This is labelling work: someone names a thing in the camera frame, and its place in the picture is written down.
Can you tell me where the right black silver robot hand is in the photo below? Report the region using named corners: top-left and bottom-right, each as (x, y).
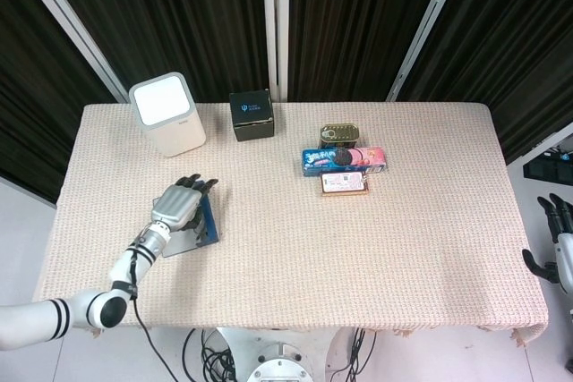
top-left (522, 193), bottom-right (573, 298)

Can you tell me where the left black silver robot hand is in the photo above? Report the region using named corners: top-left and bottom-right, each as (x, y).
top-left (150, 174), bottom-right (220, 240)

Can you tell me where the dark blue glasses case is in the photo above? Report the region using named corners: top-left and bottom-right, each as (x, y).
top-left (160, 193), bottom-right (223, 259)

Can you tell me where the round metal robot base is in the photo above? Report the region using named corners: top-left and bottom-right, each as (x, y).
top-left (245, 340), bottom-right (317, 382)

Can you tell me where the black cube cardboard box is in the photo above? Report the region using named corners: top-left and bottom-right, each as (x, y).
top-left (228, 89), bottom-right (275, 142)

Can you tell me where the small yellow red medicine box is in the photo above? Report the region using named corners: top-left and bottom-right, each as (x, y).
top-left (320, 170), bottom-right (371, 198)

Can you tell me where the blue pink cookie box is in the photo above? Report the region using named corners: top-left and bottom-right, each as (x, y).
top-left (299, 146), bottom-right (389, 177)

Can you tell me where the white square trash bin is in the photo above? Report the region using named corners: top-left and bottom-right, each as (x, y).
top-left (128, 71), bottom-right (207, 158)

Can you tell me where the white curved table leg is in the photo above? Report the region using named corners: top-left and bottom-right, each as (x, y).
top-left (325, 327), bottom-right (357, 382)
top-left (214, 327), bottom-right (252, 382)

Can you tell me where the olive luncheon meat tin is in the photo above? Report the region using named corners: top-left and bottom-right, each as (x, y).
top-left (319, 124), bottom-right (362, 150)

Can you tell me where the black pleated curtain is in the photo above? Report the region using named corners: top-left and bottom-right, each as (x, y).
top-left (0, 0), bottom-right (120, 208)
top-left (398, 0), bottom-right (573, 164)
top-left (38, 0), bottom-right (269, 104)
top-left (288, 0), bottom-right (456, 104)

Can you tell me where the beige waffle tablecloth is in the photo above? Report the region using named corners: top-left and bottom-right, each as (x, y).
top-left (33, 102), bottom-right (551, 347)

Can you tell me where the grey slanted frame post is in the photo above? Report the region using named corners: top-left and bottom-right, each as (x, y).
top-left (505, 121), bottom-right (573, 171)
top-left (17, 0), bottom-right (131, 105)
top-left (385, 0), bottom-right (471, 104)

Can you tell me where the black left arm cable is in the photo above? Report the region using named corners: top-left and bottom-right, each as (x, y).
top-left (127, 229), bottom-right (181, 382)

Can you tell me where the black floor cable bundle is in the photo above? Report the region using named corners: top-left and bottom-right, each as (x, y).
top-left (333, 327), bottom-right (378, 382)
top-left (182, 327), bottom-right (238, 382)

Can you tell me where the white double frame post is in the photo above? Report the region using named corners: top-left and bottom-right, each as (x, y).
top-left (261, 0), bottom-right (291, 104)

